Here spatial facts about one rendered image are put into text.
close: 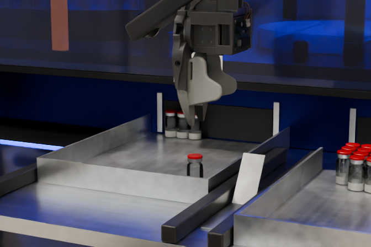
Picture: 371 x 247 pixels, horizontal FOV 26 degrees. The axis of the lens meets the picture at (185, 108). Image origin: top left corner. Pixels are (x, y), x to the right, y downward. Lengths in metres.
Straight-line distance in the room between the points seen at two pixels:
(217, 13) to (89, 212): 0.29
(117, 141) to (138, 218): 0.36
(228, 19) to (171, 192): 0.24
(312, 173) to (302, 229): 0.30
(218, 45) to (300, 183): 0.23
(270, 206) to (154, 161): 0.29
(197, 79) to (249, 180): 0.15
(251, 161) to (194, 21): 0.20
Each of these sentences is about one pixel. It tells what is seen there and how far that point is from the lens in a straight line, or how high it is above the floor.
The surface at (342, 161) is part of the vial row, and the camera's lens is 1.12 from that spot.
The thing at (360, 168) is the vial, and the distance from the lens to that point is 1.09.
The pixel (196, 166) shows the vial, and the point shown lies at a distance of 1.08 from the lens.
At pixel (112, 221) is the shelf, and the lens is 0.97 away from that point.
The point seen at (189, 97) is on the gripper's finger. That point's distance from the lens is 1.03.
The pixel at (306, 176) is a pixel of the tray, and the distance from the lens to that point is 1.13.
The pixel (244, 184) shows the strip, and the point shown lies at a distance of 1.04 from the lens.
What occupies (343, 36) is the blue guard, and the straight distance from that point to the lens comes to 1.20.
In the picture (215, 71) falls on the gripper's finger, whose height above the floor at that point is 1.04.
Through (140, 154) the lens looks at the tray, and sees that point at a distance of 1.28.
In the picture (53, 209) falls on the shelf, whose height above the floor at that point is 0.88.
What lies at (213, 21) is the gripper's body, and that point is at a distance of 1.00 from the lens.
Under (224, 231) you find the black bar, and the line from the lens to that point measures 0.88.
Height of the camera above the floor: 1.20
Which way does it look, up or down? 11 degrees down
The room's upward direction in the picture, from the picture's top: straight up
